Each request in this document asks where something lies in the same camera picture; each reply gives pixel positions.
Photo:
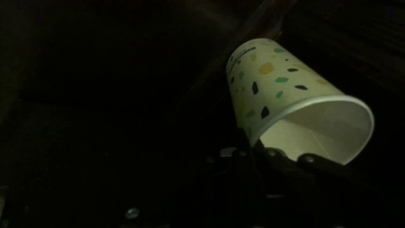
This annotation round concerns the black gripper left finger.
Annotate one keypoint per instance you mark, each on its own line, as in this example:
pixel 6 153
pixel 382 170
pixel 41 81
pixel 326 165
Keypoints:
pixel 241 146

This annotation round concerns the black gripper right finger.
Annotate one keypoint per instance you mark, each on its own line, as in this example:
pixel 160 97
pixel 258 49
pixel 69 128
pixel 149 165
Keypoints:
pixel 278 162

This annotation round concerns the speckled white paper cup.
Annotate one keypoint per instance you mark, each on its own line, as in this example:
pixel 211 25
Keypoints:
pixel 286 83

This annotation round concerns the dark wooden secretary desk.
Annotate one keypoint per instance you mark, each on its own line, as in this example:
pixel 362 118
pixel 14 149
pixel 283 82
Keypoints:
pixel 105 83

